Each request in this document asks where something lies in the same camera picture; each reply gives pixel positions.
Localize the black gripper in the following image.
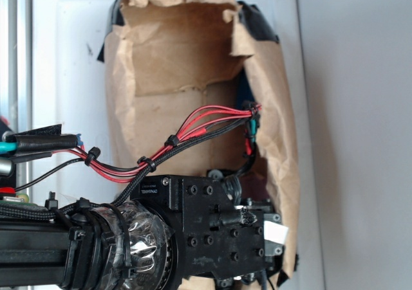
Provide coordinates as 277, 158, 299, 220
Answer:
132, 175, 283, 289

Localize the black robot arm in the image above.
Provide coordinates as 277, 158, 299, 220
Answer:
1, 176, 288, 289

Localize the blue rectangular block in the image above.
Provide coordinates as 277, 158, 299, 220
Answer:
236, 69, 255, 109

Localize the brown paper bag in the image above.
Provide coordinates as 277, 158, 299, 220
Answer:
97, 0, 301, 290

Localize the white plastic tray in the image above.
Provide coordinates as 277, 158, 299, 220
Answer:
32, 0, 324, 289

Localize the red and black cable bundle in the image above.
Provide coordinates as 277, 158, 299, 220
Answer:
0, 100, 263, 207

